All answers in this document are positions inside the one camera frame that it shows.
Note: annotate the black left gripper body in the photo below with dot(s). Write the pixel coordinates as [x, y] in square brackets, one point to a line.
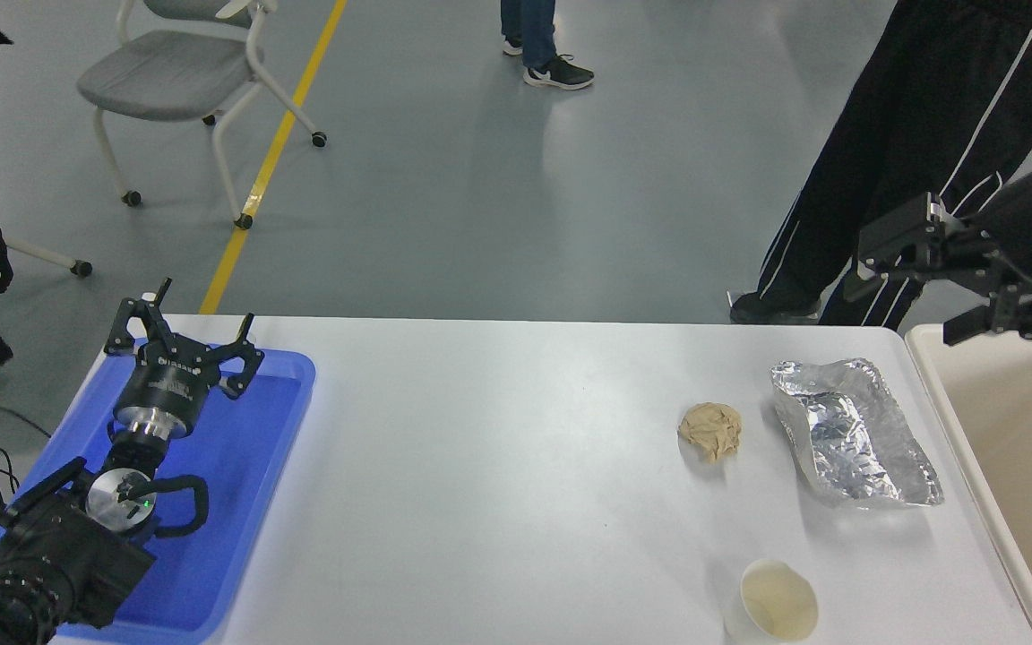
[167, 385]

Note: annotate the white paper cup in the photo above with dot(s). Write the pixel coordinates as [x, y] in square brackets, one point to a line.
[776, 605]

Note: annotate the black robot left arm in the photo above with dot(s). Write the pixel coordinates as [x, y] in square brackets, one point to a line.
[68, 555]

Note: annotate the blue plastic tray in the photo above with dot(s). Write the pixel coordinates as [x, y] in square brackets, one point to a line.
[238, 466]

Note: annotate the white chair leg with castor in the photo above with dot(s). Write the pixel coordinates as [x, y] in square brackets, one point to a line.
[50, 255]

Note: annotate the large pale bin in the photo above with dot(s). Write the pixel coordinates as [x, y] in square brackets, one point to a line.
[1018, 430]

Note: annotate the crumpled silver foil tray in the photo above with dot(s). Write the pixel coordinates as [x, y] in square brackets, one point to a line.
[847, 439]

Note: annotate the crumpled tan paper ball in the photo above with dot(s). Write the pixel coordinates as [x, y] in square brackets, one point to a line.
[710, 430]

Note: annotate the grey chair with white frame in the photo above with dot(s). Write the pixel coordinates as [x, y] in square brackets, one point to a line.
[167, 76]

